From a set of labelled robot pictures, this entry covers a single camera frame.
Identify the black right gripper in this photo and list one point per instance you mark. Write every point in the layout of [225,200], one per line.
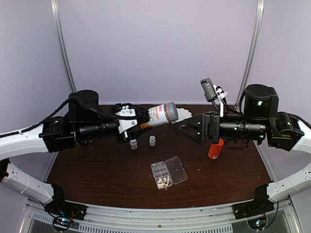
[202,128]

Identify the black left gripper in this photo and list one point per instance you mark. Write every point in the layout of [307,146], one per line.
[128,137]

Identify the orange pill bottle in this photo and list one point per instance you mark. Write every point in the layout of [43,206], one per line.
[215,149]

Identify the grey capped vitamin bottle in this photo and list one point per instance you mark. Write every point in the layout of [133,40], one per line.
[156,117]

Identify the clear plastic pill organizer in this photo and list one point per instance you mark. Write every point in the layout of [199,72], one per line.
[172,168]

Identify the grey bottle cap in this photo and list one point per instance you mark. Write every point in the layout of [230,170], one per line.
[171,112]

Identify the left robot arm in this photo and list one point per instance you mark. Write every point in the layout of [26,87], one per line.
[77,121]

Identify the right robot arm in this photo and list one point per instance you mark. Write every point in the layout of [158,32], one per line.
[260,120]

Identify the white pills in organizer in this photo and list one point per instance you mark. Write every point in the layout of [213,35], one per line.
[163,185]

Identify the white fluted ceramic bowl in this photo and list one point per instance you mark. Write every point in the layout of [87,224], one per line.
[183,114]

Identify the small white pill bottle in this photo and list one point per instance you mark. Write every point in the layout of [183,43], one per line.
[152,141]

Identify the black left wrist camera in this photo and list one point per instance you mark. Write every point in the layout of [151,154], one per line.
[134,115]

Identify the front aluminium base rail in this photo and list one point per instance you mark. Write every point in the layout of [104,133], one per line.
[207,219]

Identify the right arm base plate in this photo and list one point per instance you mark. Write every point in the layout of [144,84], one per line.
[251,208]

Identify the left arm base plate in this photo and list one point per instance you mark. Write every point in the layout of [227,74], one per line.
[66,209]

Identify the aluminium frame post right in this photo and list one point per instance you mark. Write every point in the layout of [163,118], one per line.
[252,50]

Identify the aluminium frame post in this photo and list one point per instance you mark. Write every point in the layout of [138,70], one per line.
[62,45]
[252,50]

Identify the aluminium frame post left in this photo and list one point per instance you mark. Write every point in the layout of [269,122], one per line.
[62,45]

